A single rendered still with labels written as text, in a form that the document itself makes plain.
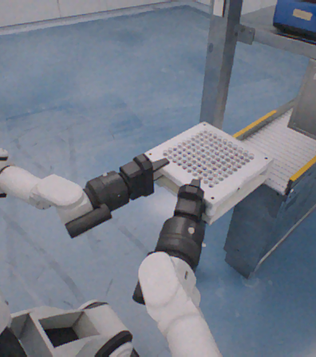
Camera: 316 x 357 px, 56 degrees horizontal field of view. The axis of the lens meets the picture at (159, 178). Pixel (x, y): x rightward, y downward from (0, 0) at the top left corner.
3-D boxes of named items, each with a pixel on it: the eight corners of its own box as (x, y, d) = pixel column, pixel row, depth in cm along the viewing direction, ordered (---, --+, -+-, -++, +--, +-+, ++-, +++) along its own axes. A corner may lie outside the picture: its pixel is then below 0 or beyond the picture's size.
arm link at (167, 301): (163, 243, 54) (187, 302, 42) (186, 271, 58) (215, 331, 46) (133, 264, 54) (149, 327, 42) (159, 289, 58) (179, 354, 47)
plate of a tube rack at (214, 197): (203, 126, 92) (203, 120, 91) (273, 164, 79) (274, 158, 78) (141, 159, 80) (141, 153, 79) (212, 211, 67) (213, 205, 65)
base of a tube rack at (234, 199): (201, 139, 96) (202, 133, 94) (268, 178, 82) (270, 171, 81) (142, 173, 83) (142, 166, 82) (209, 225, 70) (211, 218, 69)
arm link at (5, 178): (45, 213, 75) (-5, 187, 82) (56, 174, 73) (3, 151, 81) (9, 219, 65) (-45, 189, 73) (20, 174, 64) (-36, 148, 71)
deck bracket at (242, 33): (245, 47, 81) (248, 29, 78) (231, 43, 84) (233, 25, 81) (251, 45, 83) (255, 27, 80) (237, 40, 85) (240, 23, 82)
